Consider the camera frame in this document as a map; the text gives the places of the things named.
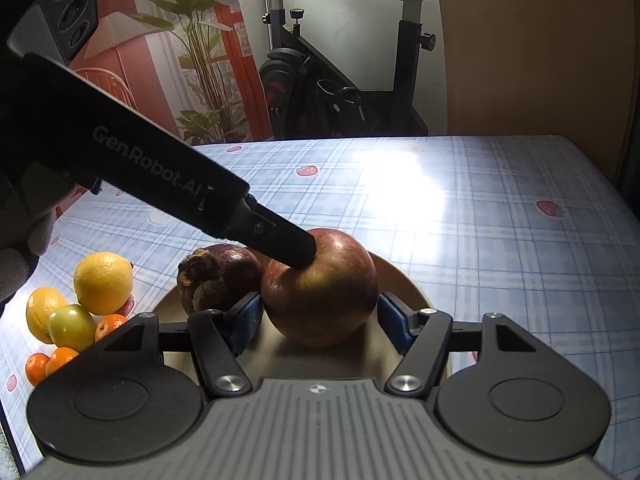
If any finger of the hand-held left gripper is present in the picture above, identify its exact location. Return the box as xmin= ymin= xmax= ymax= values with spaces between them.
xmin=224 ymin=196 xmax=317 ymax=269

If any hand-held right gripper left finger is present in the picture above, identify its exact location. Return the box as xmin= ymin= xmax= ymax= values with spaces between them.
xmin=102 ymin=292 xmax=264 ymax=397

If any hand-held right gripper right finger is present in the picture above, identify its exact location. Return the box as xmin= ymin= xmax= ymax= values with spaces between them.
xmin=377 ymin=292 xmax=541 ymax=397

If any red apple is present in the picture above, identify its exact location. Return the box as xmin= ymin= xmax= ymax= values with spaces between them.
xmin=261 ymin=228 xmax=379 ymax=348

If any beige plate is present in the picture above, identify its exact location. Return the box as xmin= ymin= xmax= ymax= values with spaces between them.
xmin=151 ymin=251 xmax=453 ymax=381

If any large yellow lemon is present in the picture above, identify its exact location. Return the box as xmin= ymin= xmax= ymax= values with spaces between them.
xmin=73 ymin=252 xmax=135 ymax=316

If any green jujube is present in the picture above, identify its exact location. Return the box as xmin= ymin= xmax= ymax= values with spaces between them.
xmin=48 ymin=304 xmax=97 ymax=352

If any small yellow lemon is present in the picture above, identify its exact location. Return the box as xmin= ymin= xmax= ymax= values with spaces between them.
xmin=26 ymin=287 xmax=69 ymax=345

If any person's left hand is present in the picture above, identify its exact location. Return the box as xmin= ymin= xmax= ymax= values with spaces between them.
xmin=0 ymin=165 xmax=78 ymax=305

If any dark purple mangosteen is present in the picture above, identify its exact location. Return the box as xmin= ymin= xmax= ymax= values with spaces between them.
xmin=177 ymin=243 xmax=265 ymax=317

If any blue plaid tablecloth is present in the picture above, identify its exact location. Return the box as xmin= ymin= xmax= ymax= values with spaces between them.
xmin=0 ymin=135 xmax=640 ymax=480

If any green potted plant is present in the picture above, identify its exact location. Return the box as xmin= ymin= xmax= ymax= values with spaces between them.
xmin=130 ymin=0 xmax=251 ymax=146

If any orange tangerine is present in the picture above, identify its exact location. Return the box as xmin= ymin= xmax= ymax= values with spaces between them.
xmin=25 ymin=352 xmax=51 ymax=387
xmin=45 ymin=346 xmax=81 ymax=377
xmin=94 ymin=313 xmax=130 ymax=345

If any black exercise bike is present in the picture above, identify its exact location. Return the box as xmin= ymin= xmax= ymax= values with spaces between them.
xmin=229 ymin=0 xmax=441 ymax=140

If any dark blue curtain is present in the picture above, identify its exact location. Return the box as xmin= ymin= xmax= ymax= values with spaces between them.
xmin=612 ymin=145 xmax=640 ymax=203

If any brown wooden board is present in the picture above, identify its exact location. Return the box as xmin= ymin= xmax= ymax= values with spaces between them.
xmin=432 ymin=0 xmax=640 ymax=186

